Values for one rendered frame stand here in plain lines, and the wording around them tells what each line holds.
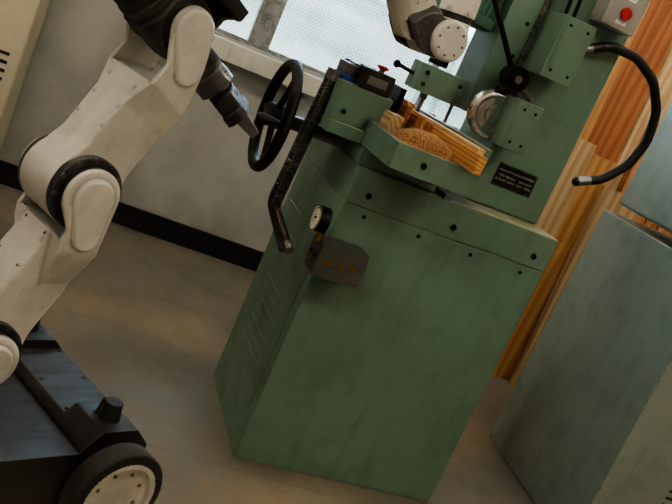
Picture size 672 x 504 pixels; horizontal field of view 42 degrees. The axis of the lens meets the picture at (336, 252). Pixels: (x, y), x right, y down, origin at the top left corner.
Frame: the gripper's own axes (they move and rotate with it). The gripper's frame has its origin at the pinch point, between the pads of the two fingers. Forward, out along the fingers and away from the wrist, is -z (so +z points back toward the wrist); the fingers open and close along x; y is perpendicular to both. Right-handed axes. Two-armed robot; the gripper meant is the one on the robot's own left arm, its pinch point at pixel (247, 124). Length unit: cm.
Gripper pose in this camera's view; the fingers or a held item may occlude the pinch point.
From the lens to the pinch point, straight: 207.6
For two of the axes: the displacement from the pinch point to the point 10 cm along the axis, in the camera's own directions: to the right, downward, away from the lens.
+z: -5.7, -7.1, -4.2
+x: 0.8, 4.6, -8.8
